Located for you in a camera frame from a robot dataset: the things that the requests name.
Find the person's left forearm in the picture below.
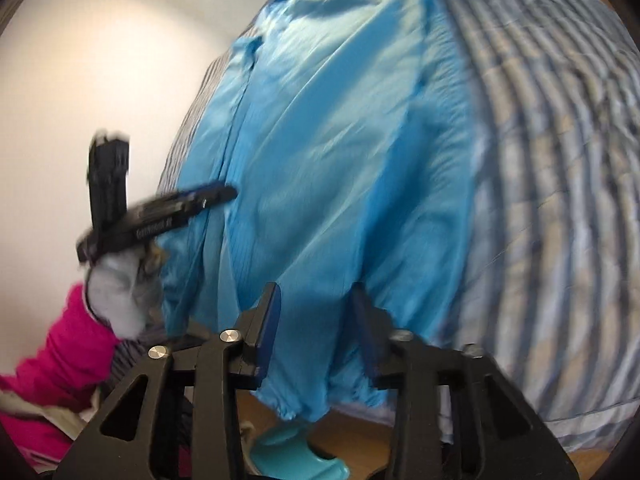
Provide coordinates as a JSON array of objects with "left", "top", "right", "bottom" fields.
[{"left": 0, "top": 282, "right": 124, "bottom": 467}]

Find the striped bed quilt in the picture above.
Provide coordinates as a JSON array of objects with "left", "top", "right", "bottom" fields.
[{"left": 159, "top": 0, "right": 640, "bottom": 457}]

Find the person's left hand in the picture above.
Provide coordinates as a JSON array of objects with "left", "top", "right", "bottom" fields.
[{"left": 83, "top": 246, "right": 169, "bottom": 339}]

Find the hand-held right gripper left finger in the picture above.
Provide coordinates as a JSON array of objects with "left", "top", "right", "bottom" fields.
[{"left": 52, "top": 282, "right": 282, "bottom": 480}]

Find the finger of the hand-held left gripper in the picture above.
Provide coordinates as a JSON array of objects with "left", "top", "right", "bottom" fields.
[{"left": 169, "top": 183, "right": 239, "bottom": 227}]

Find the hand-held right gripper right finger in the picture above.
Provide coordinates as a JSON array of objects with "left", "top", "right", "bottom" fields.
[{"left": 351, "top": 283, "right": 579, "bottom": 480}]

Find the teal slipper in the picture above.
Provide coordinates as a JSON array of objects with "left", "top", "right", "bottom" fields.
[{"left": 248, "top": 422, "right": 351, "bottom": 480}]

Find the blue coat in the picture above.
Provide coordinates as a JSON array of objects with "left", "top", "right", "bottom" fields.
[{"left": 159, "top": 0, "right": 482, "bottom": 424}]

